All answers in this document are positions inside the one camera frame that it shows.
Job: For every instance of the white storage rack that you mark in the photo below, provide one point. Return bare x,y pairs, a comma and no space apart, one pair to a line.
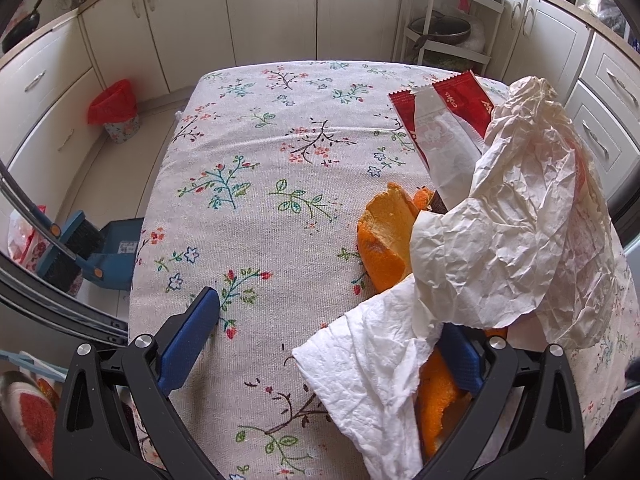
482,2

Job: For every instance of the white plastic bag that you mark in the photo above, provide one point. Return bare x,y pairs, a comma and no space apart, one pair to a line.
477,35

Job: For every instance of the floral plastic bag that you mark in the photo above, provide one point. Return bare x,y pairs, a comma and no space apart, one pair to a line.
27,245

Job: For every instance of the small orange peel piece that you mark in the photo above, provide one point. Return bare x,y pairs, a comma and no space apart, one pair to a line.
425,199

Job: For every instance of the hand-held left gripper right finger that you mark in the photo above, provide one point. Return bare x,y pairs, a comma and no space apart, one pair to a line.
465,360

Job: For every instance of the floral bin with red bag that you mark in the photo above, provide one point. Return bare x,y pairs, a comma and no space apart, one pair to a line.
117,125

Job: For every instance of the white paper tissue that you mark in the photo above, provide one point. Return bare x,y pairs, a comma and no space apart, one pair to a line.
365,375

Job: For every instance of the black lidded wok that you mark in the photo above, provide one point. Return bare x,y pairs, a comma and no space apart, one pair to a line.
442,32

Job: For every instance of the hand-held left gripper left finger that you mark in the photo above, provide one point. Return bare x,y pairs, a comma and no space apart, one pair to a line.
187,340

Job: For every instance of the black frying pan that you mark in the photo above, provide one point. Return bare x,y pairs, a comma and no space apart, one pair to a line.
22,27

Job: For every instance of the white paper bag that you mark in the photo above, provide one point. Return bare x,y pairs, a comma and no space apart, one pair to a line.
525,200

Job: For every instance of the red white snack wrapper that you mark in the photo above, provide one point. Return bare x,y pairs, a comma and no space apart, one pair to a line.
440,130

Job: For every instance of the red plush cloth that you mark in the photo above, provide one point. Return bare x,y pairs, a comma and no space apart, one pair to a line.
32,412

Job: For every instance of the floral tablecloth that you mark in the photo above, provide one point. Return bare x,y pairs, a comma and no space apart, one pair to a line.
280,160

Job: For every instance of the blue dustpan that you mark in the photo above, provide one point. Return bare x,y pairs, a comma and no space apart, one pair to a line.
117,255

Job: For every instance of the cream kitchen cabinet run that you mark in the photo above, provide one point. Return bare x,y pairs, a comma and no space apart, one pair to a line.
200,10

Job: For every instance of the cream cabinet with drawers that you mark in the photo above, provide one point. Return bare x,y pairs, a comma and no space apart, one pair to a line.
550,35

